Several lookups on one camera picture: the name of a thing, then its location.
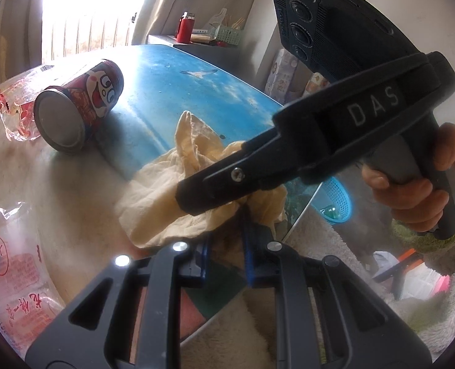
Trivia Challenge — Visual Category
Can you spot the red cartoon drink can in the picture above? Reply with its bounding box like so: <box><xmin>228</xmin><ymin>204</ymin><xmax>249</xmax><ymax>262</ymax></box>
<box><xmin>33</xmin><ymin>59</ymin><xmax>125</xmax><ymax>154</ymax></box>

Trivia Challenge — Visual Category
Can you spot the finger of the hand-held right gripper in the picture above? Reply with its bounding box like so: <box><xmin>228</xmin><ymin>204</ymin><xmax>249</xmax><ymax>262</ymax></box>
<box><xmin>176</xmin><ymin>129</ymin><xmax>305</xmax><ymax>216</ymax></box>

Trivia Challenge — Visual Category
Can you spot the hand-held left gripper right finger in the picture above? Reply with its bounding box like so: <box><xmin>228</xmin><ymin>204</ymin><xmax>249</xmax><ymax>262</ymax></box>
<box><xmin>241</xmin><ymin>204</ymin><xmax>433</xmax><ymax>369</ymax></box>

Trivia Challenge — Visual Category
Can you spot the red thermos bottle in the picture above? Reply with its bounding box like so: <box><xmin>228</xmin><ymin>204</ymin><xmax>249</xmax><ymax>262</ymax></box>
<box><xmin>176</xmin><ymin>11</ymin><xmax>196</xmax><ymax>44</ymax></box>

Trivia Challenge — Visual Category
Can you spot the crumpled clear plastic wrapper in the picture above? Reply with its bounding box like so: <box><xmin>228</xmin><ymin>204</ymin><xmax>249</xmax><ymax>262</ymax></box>
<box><xmin>208</xmin><ymin>8</ymin><xmax>228</xmax><ymax>31</ymax></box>

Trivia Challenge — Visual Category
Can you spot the toilet paper pack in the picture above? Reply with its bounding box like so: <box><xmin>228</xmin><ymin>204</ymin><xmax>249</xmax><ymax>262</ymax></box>
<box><xmin>265</xmin><ymin>49</ymin><xmax>299</xmax><ymax>101</ymax></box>

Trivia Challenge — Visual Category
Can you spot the blue plastic mesh basket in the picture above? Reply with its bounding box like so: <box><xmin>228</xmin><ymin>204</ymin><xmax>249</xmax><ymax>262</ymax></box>
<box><xmin>319</xmin><ymin>177</ymin><xmax>353</xmax><ymax>224</ymax></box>

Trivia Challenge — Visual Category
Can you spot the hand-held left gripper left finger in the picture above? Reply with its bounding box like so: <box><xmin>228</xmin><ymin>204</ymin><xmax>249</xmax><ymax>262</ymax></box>
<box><xmin>25</xmin><ymin>234</ymin><xmax>213</xmax><ymax>369</ymax></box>

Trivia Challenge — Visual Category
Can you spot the clear red-printed plastic bag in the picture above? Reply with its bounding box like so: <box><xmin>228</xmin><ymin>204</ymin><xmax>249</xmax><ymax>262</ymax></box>
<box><xmin>0</xmin><ymin>200</ymin><xmax>65</xmax><ymax>354</ymax></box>
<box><xmin>0</xmin><ymin>65</ymin><xmax>55</xmax><ymax>143</ymax></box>

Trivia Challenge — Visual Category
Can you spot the person's right hand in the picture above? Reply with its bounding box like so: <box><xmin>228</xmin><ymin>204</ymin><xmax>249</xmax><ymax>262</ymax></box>
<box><xmin>362</xmin><ymin>123</ymin><xmax>455</xmax><ymax>233</ymax></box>

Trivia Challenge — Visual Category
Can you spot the window railing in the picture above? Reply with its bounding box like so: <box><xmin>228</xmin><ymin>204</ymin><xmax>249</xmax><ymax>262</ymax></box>
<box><xmin>43</xmin><ymin>11</ymin><xmax>136</xmax><ymax>56</ymax></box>

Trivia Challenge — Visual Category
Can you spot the green perforated storage basket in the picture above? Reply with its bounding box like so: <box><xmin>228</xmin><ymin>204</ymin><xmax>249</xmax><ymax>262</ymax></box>
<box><xmin>215</xmin><ymin>25</ymin><xmax>244</xmax><ymax>45</ymax></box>

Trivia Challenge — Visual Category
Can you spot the orange board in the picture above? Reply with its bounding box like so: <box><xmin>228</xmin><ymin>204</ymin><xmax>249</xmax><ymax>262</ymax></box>
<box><xmin>398</xmin><ymin>249</ymin><xmax>420</xmax><ymax>266</ymax></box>

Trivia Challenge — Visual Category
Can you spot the beige paper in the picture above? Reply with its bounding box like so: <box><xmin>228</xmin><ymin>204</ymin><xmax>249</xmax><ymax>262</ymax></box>
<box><xmin>114</xmin><ymin>111</ymin><xmax>290</xmax><ymax>250</ymax></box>

